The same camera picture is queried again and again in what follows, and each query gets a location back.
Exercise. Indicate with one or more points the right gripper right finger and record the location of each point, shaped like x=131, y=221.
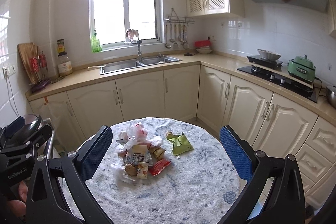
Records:
x=274, y=190

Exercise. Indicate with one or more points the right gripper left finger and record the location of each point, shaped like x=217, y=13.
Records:
x=57, y=190

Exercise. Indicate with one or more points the brown lumpy potato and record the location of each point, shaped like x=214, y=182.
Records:
x=130, y=170

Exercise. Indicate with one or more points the blue white milk carton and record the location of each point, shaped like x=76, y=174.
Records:
x=138, y=153

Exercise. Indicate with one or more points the clear red plastic bag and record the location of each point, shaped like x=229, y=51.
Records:
x=136, y=134

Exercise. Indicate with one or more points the red snack wrapper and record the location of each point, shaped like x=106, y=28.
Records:
x=159, y=166

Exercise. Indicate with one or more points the green snack bag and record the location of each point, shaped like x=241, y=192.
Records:
x=180, y=143

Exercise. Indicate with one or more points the white plastic wrap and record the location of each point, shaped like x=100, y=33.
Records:
x=120, y=175

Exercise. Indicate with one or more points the small colourful juice carton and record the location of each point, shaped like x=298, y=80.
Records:
x=142, y=170

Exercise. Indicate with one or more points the black lidded trash bin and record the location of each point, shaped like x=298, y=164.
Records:
x=29, y=132

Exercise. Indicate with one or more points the chrome kitchen faucet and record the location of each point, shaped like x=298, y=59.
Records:
x=139, y=52

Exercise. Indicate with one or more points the person's left hand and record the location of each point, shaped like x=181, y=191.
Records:
x=18, y=207

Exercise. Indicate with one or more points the red utensil rack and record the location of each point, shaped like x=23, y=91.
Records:
x=39, y=69

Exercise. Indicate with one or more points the large clear jar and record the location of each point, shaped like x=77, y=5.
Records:
x=64, y=65

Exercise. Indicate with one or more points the wooden cutting board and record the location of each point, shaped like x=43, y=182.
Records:
x=27, y=53

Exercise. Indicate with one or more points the yellow label sauce bottle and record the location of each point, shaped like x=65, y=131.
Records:
x=61, y=48

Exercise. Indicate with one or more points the steel pot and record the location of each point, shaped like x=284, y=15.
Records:
x=331, y=95

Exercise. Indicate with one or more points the green dish soap bottle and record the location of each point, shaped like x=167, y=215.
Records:
x=95, y=44

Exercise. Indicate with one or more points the black gas stove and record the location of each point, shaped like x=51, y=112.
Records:
x=274, y=72

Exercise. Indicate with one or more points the green electric cooker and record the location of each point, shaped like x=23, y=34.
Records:
x=302, y=68

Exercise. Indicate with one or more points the cream lower cabinets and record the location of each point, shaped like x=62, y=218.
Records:
x=267, y=120

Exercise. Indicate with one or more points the grey wok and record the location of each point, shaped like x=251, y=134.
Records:
x=268, y=55

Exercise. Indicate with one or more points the stainless steel double sink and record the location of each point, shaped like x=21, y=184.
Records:
x=134, y=63

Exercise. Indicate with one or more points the red container with bowl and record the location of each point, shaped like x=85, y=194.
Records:
x=203, y=46

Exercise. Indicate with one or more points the white framed window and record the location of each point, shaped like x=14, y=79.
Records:
x=120, y=22

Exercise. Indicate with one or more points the white wall socket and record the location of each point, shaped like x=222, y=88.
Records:
x=8, y=70

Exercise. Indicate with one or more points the hanging utensil rail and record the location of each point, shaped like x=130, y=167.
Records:
x=176, y=31

